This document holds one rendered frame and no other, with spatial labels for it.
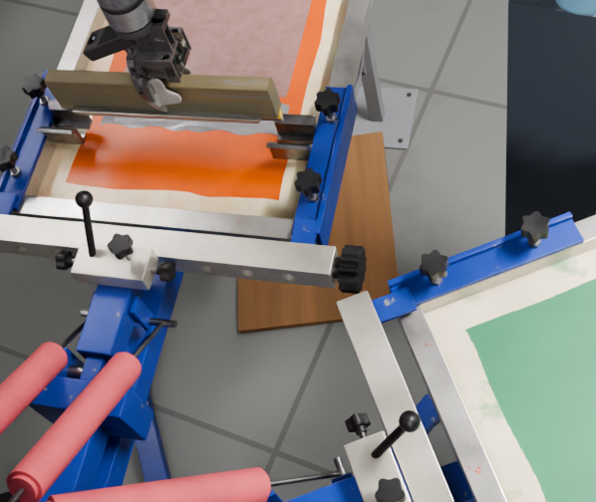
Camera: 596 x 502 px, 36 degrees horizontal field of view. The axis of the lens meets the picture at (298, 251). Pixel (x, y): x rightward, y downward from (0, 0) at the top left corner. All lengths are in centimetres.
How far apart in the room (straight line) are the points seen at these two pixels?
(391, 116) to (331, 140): 126
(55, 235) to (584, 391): 87
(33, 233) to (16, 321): 125
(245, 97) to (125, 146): 32
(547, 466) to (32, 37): 258
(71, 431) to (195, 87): 60
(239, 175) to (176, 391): 104
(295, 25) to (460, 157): 105
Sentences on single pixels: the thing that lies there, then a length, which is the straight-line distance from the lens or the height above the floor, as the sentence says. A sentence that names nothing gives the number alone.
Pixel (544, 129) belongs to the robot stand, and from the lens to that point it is 169.
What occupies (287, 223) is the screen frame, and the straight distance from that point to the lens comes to 151.
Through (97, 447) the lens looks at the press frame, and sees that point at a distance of 145.
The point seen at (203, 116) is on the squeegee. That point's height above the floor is 108.
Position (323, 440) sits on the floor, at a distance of 240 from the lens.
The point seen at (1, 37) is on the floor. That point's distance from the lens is 353.
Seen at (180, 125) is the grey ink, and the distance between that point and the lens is 173.
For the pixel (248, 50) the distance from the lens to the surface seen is 180.
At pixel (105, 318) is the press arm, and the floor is 104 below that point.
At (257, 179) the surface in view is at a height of 96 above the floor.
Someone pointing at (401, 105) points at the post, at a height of 1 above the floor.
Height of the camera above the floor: 227
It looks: 60 degrees down
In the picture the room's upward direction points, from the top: 22 degrees counter-clockwise
